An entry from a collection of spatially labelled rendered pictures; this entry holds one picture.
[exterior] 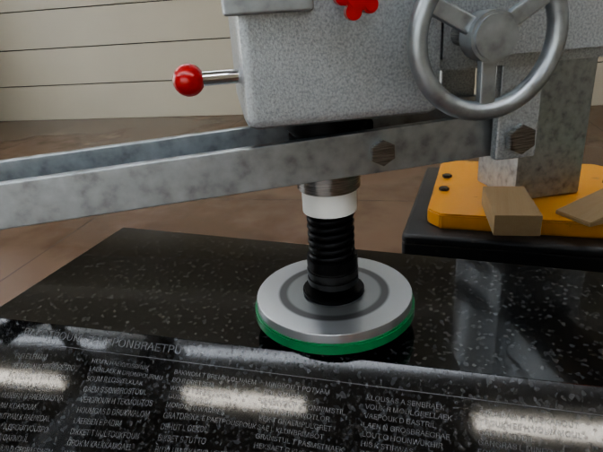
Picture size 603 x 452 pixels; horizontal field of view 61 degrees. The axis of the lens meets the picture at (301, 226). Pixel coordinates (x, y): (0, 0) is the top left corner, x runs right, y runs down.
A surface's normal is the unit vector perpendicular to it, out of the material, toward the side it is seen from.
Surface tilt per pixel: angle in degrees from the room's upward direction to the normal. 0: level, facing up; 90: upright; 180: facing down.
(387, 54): 90
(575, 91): 90
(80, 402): 45
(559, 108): 90
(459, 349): 0
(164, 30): 90
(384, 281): 0
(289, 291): 0
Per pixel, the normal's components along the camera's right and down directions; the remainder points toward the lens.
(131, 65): -0.20, 0.40
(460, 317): -0.07, -0.92
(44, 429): -0.23, -0.37
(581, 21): 0.15, 0.37
